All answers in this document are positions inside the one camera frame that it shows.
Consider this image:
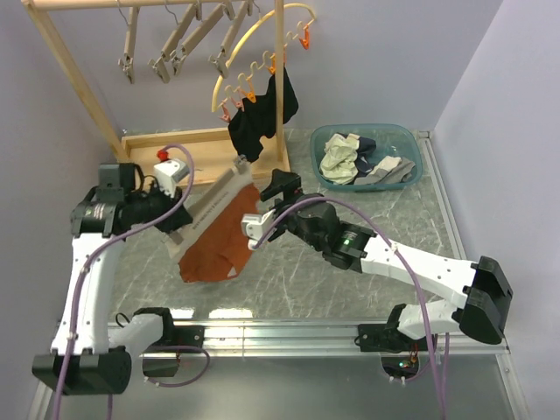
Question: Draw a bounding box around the black underwear hanging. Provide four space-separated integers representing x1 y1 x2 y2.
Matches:
227 75 277 163

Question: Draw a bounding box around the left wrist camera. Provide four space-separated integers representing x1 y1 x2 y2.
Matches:
153 150 191 198

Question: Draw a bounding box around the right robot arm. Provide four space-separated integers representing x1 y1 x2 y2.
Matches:
241 170 513 354

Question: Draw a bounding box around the aluminium rail frame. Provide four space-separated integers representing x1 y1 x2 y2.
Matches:
52 131 529 419

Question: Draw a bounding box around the grey garment in basket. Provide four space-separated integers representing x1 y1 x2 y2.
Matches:
354 157 416 186

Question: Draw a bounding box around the wooden drying rack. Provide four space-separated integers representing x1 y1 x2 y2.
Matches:
24 1 284 185

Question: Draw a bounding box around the orange and cream underwear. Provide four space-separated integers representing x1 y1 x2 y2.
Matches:
169 182 259 283

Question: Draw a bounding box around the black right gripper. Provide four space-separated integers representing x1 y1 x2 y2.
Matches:
262 168 326 252

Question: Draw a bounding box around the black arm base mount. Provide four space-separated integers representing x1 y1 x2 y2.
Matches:
349 322 438 380

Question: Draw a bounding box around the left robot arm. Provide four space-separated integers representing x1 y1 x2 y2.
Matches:
31 159 193 396

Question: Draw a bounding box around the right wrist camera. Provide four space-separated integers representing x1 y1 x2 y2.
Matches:
241 210 275 251

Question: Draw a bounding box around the teal plastic laundry basket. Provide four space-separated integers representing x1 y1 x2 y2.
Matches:
310 123 424 192

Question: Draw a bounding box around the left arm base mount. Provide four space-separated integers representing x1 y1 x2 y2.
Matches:
142 325 207 380

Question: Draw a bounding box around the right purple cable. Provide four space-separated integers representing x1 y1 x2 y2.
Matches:
251 195 452 420

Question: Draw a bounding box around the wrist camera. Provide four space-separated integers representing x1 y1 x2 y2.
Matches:
241 210 275 251
153 150 191 198

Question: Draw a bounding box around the navy garment in basket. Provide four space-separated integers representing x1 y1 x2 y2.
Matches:
354 136 377 174

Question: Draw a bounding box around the curved multi-clip hanger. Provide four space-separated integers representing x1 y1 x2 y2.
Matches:
211 3 316 113

